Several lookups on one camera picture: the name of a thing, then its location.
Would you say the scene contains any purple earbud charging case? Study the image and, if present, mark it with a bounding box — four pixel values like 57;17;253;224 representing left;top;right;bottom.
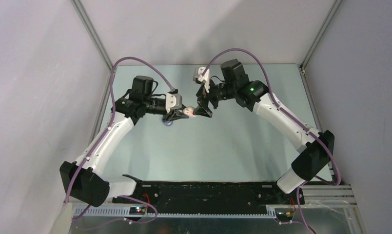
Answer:
162;121;173;126

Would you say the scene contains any white earbud charging case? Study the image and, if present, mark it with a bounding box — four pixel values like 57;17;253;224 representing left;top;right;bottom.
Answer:
182;106;196;117

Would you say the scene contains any left aluminium frame post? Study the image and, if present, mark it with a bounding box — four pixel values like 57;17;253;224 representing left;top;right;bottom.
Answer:
70;0;113;70

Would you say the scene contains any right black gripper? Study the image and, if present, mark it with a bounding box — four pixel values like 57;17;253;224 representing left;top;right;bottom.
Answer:
193;76;236;117

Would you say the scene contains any aluminium frame post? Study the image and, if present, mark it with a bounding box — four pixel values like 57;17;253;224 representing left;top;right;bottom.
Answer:
70;0;113;70
300;0;344;70

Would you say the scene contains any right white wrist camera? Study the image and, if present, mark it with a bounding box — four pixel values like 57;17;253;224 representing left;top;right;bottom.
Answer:
193;67;210;93

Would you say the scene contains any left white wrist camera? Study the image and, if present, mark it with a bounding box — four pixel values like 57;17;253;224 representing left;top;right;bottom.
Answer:
165;89;182;112

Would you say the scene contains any right aluminium frame post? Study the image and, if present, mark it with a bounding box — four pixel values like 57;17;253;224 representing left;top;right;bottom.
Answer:
300;0;344;70

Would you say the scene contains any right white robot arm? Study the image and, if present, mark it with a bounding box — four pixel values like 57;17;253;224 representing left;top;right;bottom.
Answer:
185;59;335;204

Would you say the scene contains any left circuit board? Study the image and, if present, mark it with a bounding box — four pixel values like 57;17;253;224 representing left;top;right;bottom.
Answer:
129;207;147;215

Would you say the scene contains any circuit board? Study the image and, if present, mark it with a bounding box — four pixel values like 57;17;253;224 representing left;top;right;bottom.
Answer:
129;207;147;215
275;212;294;225

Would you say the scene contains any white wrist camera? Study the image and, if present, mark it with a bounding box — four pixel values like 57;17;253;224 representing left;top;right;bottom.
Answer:
165;89;182;112
193;67;210;93

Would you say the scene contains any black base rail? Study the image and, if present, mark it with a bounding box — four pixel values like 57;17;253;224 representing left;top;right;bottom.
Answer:
131;179;305;215

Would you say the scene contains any right circuit board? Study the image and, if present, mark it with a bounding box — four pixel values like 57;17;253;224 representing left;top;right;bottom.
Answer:
275;212;294;225

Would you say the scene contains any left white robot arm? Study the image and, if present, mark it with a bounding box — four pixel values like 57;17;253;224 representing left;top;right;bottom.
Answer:
59;76;187;207

